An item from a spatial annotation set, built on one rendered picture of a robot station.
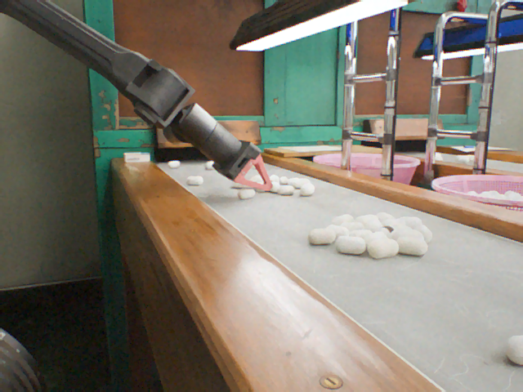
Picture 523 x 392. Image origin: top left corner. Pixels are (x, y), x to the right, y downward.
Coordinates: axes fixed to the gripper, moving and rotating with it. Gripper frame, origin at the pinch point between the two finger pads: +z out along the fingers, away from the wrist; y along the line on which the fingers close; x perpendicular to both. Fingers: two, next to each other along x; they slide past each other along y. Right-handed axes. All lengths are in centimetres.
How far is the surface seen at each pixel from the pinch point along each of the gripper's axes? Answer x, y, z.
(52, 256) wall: 70, 138, -3
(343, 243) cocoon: 3.5, -33.2, -2.8
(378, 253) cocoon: 2.3, -36.2, -0.6
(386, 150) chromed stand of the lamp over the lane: -19.8, -2.3, 14.3
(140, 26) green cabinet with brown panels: -18, 54, -34
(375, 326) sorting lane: 8.8, -48.2, -6.8
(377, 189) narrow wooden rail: -11.3, -8.3, 13.7
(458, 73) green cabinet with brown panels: -83, 55, 56
